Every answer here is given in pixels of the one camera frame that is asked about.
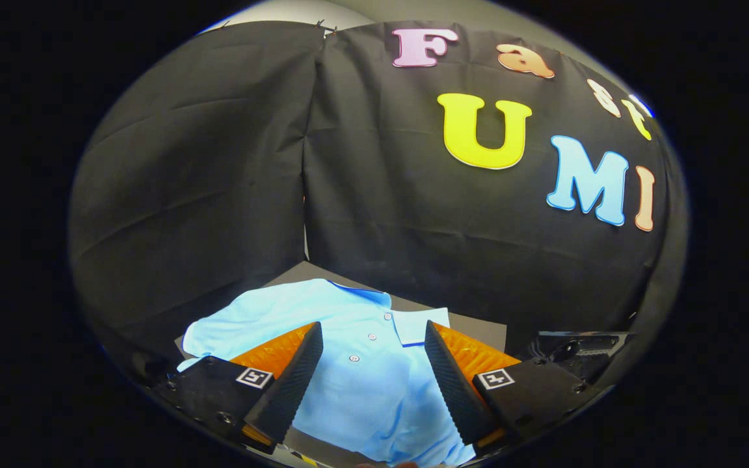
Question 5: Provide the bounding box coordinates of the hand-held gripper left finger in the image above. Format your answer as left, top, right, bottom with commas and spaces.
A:
153, 321, 324, 454

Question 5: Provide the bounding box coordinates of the black backdrop cloth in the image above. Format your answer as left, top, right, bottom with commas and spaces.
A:
68, 19, 689, 384

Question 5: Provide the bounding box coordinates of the light blue polo shirt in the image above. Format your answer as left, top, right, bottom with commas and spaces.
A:
176, 278, 479, 468

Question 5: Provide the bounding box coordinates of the grey cabinet with dark top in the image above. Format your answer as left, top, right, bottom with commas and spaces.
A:
175, 260, 509, 468

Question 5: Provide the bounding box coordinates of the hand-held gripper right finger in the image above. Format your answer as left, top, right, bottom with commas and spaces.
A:
424, 320, 599, 456

